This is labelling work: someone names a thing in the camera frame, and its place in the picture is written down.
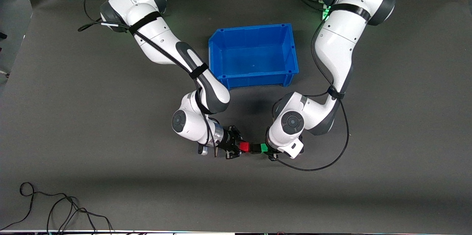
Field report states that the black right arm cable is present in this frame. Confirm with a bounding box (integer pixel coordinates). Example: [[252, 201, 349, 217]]
[[77, 0, 219, 159]]

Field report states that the blue plastic storage bin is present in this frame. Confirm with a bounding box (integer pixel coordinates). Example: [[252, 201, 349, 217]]
[[208, 23, 299, 90]]

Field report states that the thin black tangled cable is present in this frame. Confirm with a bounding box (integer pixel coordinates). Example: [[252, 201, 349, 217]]
[[46, 194, 113, 234]]

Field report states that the thin black looped cable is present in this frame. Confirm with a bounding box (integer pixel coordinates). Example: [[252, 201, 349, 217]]
[[0, 182, 80, 230]]

